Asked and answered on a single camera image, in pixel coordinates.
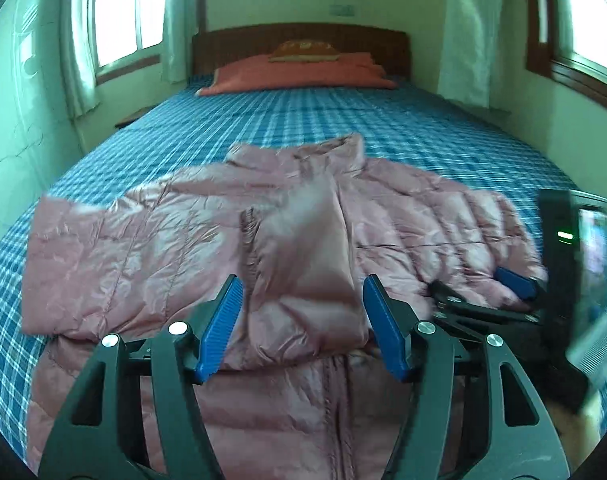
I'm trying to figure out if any bed with blue plaid sheet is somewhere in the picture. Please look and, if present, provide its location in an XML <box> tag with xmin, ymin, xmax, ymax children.
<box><xmin>0</xmin><ymin>72</ymin><xmax>607</xmax><ymax>480</ymax></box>

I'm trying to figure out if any wooden headboard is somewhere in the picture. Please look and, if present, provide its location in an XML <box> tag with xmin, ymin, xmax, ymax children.
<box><xmin>190</xmin><ymin>23</ymin><xmax>413</xmax><ymax>81</ymax></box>

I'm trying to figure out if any wood-framed window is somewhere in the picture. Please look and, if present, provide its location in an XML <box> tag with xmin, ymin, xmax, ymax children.
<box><xmin>526</xmin><ymin>0</ymin><xmax>607</xmax><ymax>111</ymax></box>

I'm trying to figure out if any red pillow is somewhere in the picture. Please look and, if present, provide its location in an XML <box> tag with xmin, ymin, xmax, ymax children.
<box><xmin>196</xmin><ymin>51</ymin><xmax>399</xmax><ymax>97</ymax></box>

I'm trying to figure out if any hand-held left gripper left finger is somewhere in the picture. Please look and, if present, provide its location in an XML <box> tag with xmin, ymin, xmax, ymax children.
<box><xmin>37</xmin><ymin>275</ymin><xmax>245</xmax><ymax>480</ymax></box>

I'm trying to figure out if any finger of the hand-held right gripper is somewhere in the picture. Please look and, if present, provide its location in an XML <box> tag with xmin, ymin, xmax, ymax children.
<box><xmin>430</xmin><ymin>279</ymin><xmax>540</xmax><ymax>324</ymax></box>
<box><xmin>493</xmin><ymin>266</ymin><xmax>547</xmax><ymax>311</ymax></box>

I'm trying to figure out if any white sheer curtain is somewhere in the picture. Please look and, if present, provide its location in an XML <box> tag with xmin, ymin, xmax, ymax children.
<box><xmin>436</xmin><ymin>0</ymin><xmax>509</xmax><ymax>111</ymax></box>
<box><xmin>160</xmin><ymin>0</ymin><xmax>205</xmax><ymax>86</ymax></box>
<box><xmin>62</xmin><ymin>0</ymin><xmax>98</xmax><ymax>121</ymax></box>

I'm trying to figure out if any small embroidered cushion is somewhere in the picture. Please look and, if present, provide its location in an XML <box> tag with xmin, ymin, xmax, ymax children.
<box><xmin>268</xmin><ymin>39</ymin><xmax>340</xmax><ymax>64</ymax></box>

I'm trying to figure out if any pink puffer jacket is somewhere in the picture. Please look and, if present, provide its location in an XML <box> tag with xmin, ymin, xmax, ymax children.
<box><xmin>20</xmin><ymin>132</ymin><xmax>549</xmax><ymax>480</ymax></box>

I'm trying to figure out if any white patterned wardrobe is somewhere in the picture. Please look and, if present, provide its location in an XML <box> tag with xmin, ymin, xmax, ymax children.
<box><xmin>0</xmin><ymin>0</ymin><xmax>90</xmax><ymax>271</ymax></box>

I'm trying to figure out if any bedroom window beside wardrobe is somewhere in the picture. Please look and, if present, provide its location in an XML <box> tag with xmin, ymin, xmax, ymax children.
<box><xmin>86</xmin><ymin>0</ymin><xmax>166</xmax><ymax>86</ymax></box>

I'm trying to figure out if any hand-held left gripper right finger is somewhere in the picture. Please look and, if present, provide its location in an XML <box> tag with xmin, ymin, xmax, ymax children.
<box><xmin>362</xmin><ymin>274</ymin><xmax>570</xmax><ymax>480</ymax></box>

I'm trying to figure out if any dark wooden nightstand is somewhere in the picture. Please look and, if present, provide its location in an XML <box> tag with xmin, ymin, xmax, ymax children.
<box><xmin>114</xmin><ymin>112</ymin><xmax>149</xmax><ymax>131</ymax></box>

